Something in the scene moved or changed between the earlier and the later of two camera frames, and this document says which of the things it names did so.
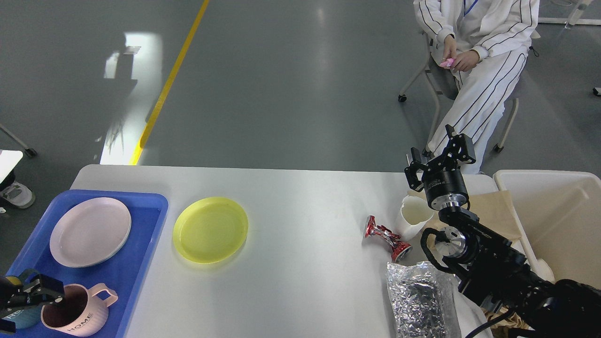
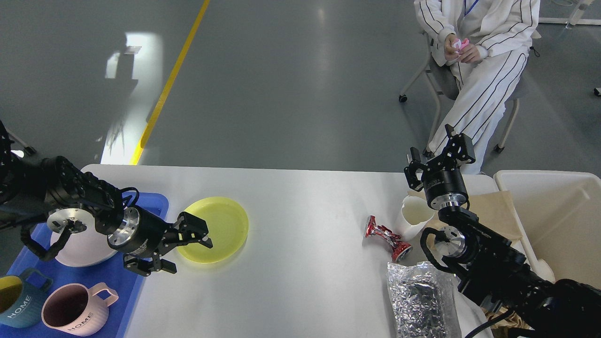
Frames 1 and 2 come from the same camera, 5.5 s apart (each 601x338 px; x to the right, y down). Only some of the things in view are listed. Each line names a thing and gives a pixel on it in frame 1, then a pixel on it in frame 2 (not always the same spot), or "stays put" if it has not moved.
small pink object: [448, 63] -> [461, 44]
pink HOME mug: [81, 311] stays put
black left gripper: [36, 289] -> [140, 232]
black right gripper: [444, 186] stays put
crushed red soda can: [399, 249] stays put
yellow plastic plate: [210, 230] stays put
